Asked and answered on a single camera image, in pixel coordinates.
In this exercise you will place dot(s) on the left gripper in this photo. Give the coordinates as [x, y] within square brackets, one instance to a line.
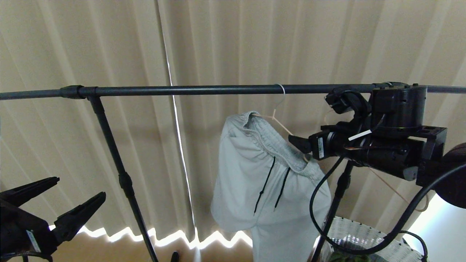
[18, 236]

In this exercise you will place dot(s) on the pale grey shorts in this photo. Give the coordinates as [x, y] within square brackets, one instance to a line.
[240, 182]

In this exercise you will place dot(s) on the black clothes rack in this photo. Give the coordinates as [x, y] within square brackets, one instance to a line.
[218, 90]

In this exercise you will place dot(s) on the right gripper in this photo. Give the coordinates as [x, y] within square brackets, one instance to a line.
[382, 154]

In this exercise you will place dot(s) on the white laundry basket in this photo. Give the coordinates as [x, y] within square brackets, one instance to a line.
[356, 233]

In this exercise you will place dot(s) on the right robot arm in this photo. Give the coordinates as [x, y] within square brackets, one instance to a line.
[400, 105]

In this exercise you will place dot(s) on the green printed shirt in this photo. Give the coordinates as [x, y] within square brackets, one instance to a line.
[349, 257]

